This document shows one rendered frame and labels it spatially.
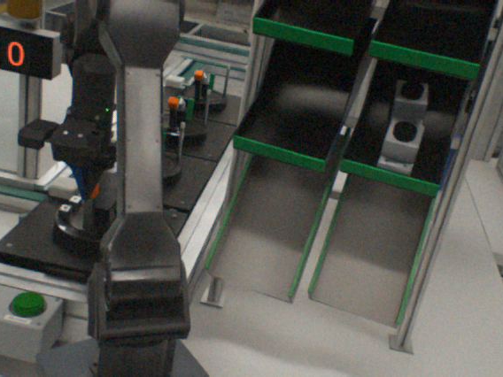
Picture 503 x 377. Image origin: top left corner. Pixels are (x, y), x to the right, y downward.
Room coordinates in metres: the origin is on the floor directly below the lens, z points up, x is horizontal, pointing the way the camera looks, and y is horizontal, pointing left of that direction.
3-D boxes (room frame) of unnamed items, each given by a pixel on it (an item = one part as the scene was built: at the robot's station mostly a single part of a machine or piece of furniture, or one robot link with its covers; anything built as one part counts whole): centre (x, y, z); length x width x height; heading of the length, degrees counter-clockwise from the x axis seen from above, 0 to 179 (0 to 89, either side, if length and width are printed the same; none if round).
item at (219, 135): (1.44, 0.18, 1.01); 0.24 x 0.24 x 0.13; 85
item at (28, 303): (0.73, 0.26, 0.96); 0.04 x 0.04 x 0.02
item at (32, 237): (0.94, 0.22, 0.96); 0.24 x 0.24 x 0.02; 85
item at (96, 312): (0.52, 0.08, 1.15); 0.09 x 0.07 x 0.06; 114
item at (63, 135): (0.81, 0.23, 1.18); 0.07 x 0.07 x 0.06; 84
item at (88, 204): (0.89, 0.23, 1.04); 0.04 x 0.02 x 0.08; 175
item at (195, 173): (1.19, 0.20, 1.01); 0.24 x 0.24 x 0.13; 85
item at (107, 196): (0.95, 0.22, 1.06); 0.08 x 0.04 x 0.07; 176
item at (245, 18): (6.35, 0.25, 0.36); 0.60 x 0.40 x 0.15; 86
